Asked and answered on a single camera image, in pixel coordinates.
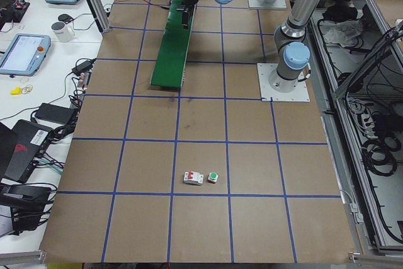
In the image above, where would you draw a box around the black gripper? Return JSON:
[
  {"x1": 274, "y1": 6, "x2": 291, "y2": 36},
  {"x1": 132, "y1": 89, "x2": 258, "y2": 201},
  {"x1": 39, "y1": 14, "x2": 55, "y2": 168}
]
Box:
[{"x1": 181, "y1": 0, "x2": 199, "y2": 28}]

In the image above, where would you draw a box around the green conveyor belt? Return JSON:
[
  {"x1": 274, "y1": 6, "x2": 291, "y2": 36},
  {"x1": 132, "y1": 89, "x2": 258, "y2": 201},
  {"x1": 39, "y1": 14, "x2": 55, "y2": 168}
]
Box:
[{"x1": 150, "y1": 0, "x2": 195, "y2": 89}]

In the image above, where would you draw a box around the white mug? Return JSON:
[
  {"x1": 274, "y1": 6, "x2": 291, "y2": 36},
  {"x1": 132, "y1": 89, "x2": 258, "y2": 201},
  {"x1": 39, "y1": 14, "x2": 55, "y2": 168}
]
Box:
[{"x1": 51, "y1": 21, "x2": 75, "y2": 42}]

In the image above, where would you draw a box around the black power adapter brick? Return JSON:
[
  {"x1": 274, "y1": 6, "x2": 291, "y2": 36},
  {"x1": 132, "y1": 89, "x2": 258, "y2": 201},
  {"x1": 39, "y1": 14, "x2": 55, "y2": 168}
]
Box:
[{"x1": 34, "y1": 103, "x2": 77, "y2": 125}]

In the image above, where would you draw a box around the white red circuit breaker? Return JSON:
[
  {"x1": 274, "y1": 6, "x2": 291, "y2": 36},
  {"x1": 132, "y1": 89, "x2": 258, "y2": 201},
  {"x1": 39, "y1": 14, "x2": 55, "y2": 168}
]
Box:
[{"x1": 183, "y1": 171, "x2": 204, "y2": 186}]

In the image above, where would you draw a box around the blue teach pendant near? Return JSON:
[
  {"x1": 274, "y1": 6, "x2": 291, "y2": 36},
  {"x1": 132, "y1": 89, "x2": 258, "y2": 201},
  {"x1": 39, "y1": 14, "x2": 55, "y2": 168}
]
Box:
[{"x1": 1, "y1": 33, "x2": 51, "y2": 76}]

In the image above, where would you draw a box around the yellow small object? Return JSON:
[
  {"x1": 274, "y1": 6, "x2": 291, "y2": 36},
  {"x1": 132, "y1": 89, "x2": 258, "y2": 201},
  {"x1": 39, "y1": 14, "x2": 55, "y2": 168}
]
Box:
[{"x1": 10, "y1": 87, "x2": 22, "y2": 96}]

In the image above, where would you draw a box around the black mini computer box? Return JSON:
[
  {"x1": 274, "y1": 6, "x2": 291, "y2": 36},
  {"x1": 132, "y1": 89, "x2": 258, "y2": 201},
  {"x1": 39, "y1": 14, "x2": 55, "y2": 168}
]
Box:
[{"x1": 4, "y1": 119, "x2": 53, "y2": 183}]

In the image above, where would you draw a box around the black red power cable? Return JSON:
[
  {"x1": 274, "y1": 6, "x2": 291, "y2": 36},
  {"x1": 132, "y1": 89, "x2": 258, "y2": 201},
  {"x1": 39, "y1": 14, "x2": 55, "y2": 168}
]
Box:
[{"x1": 138, "y1": 0, "x2": 171, "y2": 10}]

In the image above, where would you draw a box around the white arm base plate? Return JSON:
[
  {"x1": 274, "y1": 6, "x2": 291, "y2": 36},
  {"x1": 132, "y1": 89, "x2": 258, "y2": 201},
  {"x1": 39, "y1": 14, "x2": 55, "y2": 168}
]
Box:
[
  {"x1": 248, "y1": 0, "x2": 287, "y2": 10},
  {"x1": 257, "y1": 63, "x2": 310, "y2": 102}
]

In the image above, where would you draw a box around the green push button switch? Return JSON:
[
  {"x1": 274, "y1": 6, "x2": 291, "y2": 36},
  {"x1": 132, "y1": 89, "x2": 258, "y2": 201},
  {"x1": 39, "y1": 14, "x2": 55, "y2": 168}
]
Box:
[{"x1": 207, "y1": 172, "x2": 219, "y2": 184}]

